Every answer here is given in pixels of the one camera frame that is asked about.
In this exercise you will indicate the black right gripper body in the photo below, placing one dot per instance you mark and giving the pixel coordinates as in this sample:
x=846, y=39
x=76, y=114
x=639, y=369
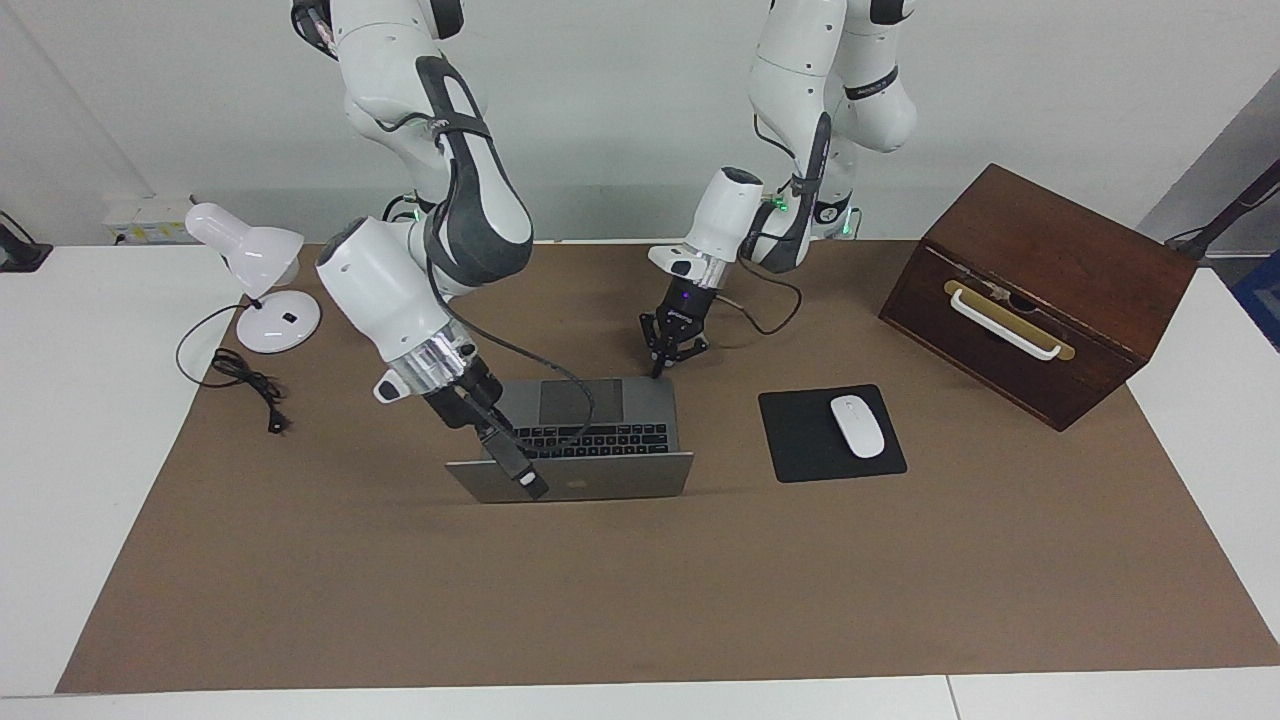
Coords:
x=462, y=392

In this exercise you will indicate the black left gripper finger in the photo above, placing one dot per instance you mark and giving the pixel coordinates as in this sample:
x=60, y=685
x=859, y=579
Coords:
x=655, y=342
x=688, y=348

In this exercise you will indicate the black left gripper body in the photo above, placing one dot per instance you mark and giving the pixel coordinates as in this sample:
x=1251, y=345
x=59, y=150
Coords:
x=688, y=308

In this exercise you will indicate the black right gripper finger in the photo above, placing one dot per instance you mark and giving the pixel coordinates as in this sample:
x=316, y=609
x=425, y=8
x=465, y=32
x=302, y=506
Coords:
x=503, y=458
x=520, y=450

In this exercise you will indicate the silver grey laptop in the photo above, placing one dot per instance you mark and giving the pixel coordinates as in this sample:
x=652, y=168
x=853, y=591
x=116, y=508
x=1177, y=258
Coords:
x=620, y=480

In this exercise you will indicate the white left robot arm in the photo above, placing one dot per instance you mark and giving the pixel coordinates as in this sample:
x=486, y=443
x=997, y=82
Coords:
x=725, y=215

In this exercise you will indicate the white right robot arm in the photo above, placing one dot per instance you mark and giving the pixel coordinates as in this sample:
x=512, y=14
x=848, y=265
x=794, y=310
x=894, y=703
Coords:
x=380, y=290

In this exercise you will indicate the black mouse pad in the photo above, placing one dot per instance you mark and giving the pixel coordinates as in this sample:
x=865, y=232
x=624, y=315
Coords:
x=800, y=440

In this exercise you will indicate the brown table mat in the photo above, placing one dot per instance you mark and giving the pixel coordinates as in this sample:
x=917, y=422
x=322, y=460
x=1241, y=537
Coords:
x=600, y=600

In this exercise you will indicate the white computer mouse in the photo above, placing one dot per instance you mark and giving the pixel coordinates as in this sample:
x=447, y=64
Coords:
x=858, y=428

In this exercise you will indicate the white desk lamp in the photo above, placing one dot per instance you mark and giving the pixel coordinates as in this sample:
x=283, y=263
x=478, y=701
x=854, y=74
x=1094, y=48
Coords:
x=250, y=250

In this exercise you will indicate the dark brown wooden box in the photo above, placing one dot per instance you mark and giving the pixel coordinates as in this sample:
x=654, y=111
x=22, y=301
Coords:
x=1060, y=250

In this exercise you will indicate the black tripod stand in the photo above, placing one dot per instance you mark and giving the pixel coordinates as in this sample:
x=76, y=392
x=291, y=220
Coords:
x=1230, y=215

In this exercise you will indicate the blue crate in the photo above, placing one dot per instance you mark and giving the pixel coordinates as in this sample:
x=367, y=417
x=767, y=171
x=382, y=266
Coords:
x=1265, y=300

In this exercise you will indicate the black clamp mount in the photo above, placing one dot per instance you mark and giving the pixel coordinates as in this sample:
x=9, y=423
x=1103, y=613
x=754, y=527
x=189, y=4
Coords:
x=20, y=255

